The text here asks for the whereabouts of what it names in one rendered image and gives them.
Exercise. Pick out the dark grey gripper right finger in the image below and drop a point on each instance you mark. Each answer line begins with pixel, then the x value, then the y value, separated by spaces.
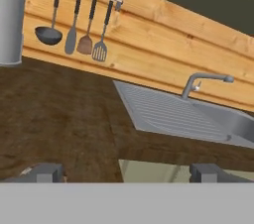
pixel 208 172

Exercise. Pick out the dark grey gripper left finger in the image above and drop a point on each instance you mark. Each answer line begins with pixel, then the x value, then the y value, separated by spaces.
pixel 46 171

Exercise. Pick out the pale beige cabinet front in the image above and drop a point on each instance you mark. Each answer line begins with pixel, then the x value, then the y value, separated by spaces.
pixel 155 171

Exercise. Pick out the grey steel sink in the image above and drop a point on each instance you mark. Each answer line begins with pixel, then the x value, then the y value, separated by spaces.
pixel 185 115

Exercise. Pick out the grey sink tap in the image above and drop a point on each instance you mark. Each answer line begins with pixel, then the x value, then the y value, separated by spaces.
pixel 198 84

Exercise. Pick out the grey slotted turner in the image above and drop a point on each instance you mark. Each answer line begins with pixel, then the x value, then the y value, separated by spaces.
pixel 101 48

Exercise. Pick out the dark grey ladle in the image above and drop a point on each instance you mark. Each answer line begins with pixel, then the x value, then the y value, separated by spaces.
pixel 49 33

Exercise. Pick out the grey cylindrical appliance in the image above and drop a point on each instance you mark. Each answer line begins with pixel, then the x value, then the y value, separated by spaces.
pixel 10 20

